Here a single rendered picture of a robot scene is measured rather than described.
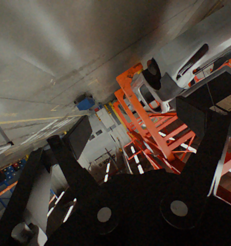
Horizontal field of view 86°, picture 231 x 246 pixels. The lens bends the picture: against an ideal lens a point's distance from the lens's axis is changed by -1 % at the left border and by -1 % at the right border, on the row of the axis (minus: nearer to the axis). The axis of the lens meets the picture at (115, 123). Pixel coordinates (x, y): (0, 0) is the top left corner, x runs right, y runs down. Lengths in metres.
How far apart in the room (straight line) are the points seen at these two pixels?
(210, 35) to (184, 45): 0.33
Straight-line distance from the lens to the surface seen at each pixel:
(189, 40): 2.37
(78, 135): 0.16
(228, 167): 3.43
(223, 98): 3.40
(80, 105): 4.88
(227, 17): 2.72
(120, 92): 5.04
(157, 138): 3.26
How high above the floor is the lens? 1.22
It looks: 4 degrees up
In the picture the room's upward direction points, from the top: 147 degrees clockwise
